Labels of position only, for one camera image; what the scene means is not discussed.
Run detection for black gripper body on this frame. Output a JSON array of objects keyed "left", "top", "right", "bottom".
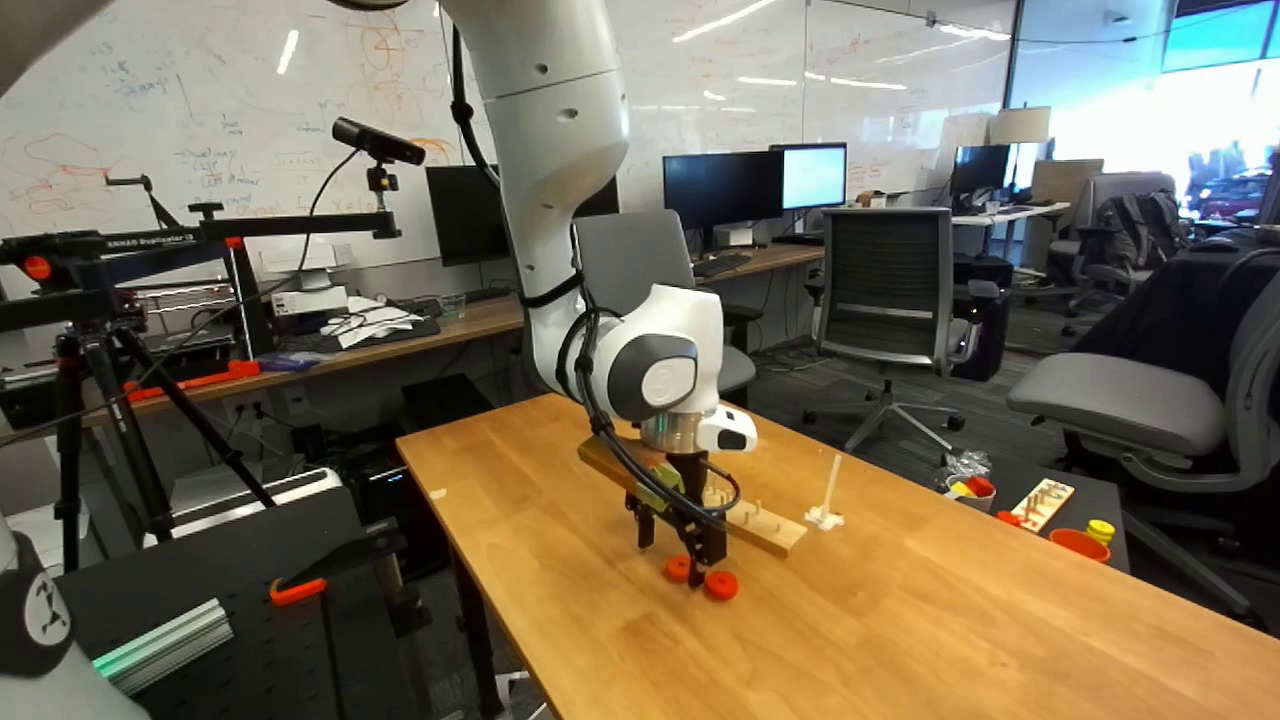
[{"left": 625, "top": 448, "right": 736, "bottom": 533}]

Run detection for wooden base with pegs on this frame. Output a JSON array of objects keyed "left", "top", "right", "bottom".
[{"left": 577, "top": 435, "right": 816, "bottom": 562}]

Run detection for gray office chair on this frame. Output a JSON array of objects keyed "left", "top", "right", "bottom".
[
  {"left": 1003, "top": 248, "right": 1280, "bottom": 624},
  {"left": 573, "top": 207, "right": 765, "bottom": 402}
]

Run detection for clear plastic bag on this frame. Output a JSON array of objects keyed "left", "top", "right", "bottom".
[{"left": 933, "top": 444, "right": 1000, "bottom": 492}]

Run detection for long wooden desk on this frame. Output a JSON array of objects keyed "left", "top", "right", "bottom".
[{"left": 77, "top": 239, "right": 833, "bottom": 414}]

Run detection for black mesh office chair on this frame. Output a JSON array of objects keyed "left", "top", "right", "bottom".
[{"left": 795, "top": 203, "right": 991, "bottom": 462}]

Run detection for black monitor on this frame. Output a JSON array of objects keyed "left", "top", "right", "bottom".
[
  {"left": 659, "top": 150, "right": 778, "bottom": 234},
  {"left": 422, "top": 159, "right": 625, "bottom": 267}
]

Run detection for black clamp orange tip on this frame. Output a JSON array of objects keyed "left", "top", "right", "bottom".
[{"left": 264, "top": 515, "right": 433, "bottom": 640}]

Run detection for black low box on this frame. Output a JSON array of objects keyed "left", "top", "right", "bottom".
[{"left": 927, "top": 455, "right": 1137, "bottom": 581}]

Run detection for white lit monitor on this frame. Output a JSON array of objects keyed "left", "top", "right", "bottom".
[{"left": 768, "top": 139, "right": 850, "bottom": 219}]

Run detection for white papers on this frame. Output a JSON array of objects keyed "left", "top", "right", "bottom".
[{"left": 314, "top": 297, "right": 428, "bottom": 358}]

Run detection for silver bar green light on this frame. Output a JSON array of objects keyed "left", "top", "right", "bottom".
[{"left": 89, "top": 595, "right": 238, "bottom": 699}]

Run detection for white lamp shade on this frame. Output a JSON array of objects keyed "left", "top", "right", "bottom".
[{"left": 983, "top": 103, "right": 1058, "bottom": 154}]

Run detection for black tripod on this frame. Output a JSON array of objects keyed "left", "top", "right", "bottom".
[{"left": 47, "top": 317, "right": 279, "bottom": 581}]

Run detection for white rounded object with logo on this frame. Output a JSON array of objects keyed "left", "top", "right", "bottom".
[{"left": 0, "top": 523, "right": 150, "bottom": 720}]

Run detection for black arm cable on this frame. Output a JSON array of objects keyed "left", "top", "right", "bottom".
[{"left": 443, "top": 22, "right": 745, "bottom": 533}]

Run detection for orange ring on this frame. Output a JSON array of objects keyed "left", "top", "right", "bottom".
[{"left": 956, "top": 472, "right": 1003, "bottom": 512}]

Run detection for black stereo camera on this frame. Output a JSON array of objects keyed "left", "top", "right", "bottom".
[{"left": 329, "top": 111, "right": 433, "bottom": 171}]

